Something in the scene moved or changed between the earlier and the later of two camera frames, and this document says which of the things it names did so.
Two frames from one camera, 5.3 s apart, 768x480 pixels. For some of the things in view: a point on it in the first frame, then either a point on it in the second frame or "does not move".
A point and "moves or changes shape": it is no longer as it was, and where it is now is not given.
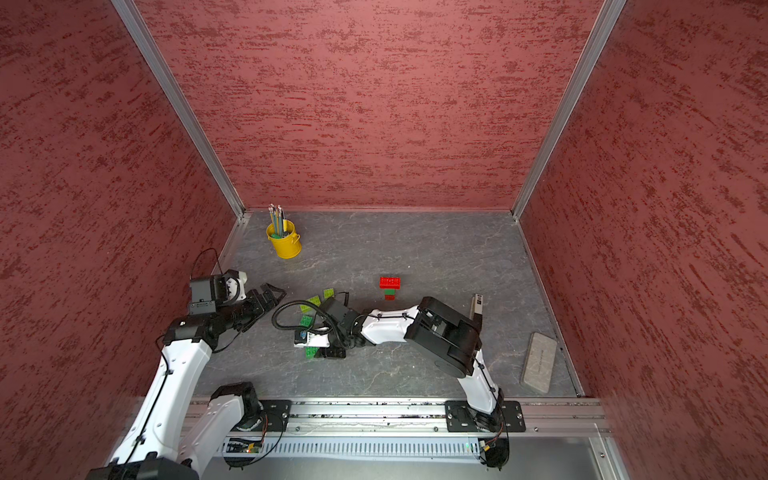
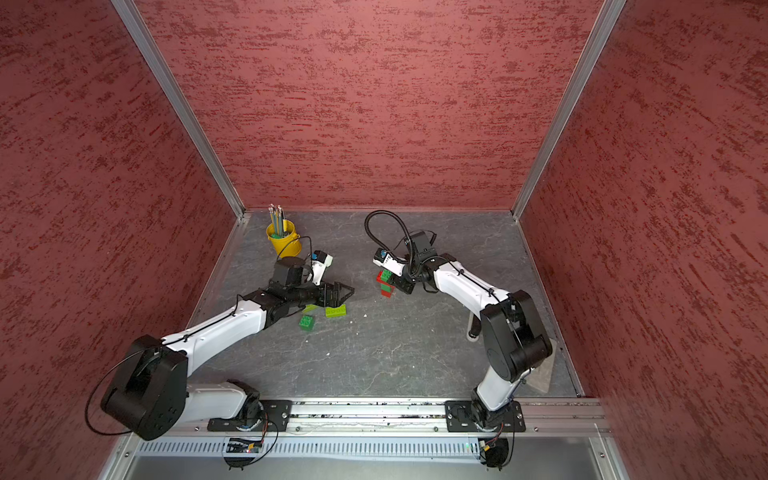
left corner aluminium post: x=140 y=34 does not move
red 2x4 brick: x=388 y=282 moves or changes shape
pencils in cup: x=277 y=218 does not move
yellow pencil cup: x=286 y=246 does not move
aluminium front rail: x=427 y=417 does not move
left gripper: x=259 y=308 -> x=336 y=301
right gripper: x=333 y=353 -> x=401 y=283
